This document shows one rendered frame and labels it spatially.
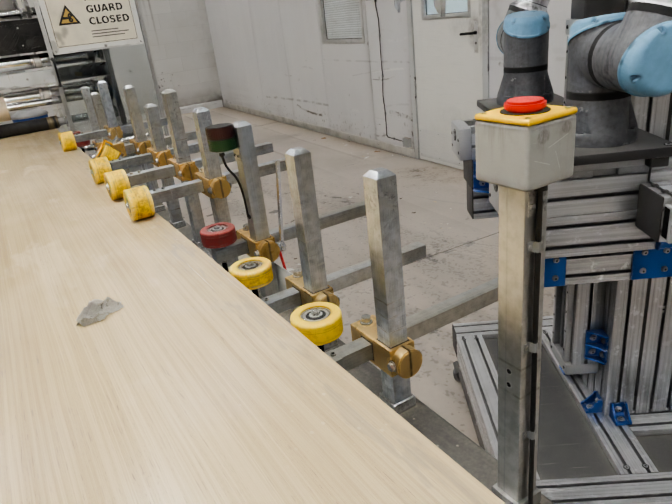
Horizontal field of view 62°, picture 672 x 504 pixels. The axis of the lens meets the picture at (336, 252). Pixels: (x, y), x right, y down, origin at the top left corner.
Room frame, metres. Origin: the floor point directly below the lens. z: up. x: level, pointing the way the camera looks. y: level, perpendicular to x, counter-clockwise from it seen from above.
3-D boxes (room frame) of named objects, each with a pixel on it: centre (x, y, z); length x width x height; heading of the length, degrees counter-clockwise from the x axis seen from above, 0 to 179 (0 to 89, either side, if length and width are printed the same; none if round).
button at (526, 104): (0.56, -0.20, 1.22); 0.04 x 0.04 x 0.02
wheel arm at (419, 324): (0.86, -0.13, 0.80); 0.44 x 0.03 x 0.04; 119
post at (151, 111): (1.88, 0.54, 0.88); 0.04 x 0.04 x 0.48; 29
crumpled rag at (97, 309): (0.87, 0.42, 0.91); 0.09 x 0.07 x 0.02; 153
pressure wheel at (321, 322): (0.77, 0.04, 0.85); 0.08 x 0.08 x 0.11
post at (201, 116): (1.44, 0.29, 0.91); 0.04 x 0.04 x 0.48; 29
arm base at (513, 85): (1.60, -0.58, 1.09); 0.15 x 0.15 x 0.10
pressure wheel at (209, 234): (1.22, 0.26, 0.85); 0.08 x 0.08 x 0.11
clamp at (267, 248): (1.24, 0.18, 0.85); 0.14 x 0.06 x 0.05; 29
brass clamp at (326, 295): (1.02, 0.06, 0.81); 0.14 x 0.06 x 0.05; 29
